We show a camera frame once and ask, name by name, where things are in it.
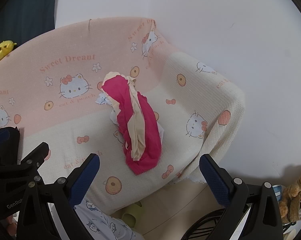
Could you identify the white garment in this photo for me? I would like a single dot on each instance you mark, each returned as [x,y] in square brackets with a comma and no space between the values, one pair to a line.
[103,100]

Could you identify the person's printed pajama leg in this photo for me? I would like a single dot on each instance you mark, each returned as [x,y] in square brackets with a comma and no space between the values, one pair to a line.
[103,222]

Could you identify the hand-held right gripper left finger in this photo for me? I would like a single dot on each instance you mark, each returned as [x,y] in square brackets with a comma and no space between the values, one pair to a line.
[86,177]

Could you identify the dark blue cloth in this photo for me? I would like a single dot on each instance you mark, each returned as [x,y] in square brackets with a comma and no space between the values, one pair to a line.
[23,10]

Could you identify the brown plush toy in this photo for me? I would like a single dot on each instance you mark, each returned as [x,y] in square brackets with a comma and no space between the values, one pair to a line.
[295,190]

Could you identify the cream and pink shirt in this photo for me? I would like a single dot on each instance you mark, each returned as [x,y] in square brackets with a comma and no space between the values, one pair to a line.
[140,120]

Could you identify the yellow plush toy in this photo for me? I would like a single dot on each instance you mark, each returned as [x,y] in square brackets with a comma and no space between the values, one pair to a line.
[1,50]

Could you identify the green slipper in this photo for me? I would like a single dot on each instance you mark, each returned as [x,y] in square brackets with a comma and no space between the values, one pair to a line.
[131,216]

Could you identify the cat print blanket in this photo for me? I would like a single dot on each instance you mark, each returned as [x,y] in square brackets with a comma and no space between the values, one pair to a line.
[65,135]

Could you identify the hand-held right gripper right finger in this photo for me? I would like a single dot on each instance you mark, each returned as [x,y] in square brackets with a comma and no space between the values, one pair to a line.
[214,180]

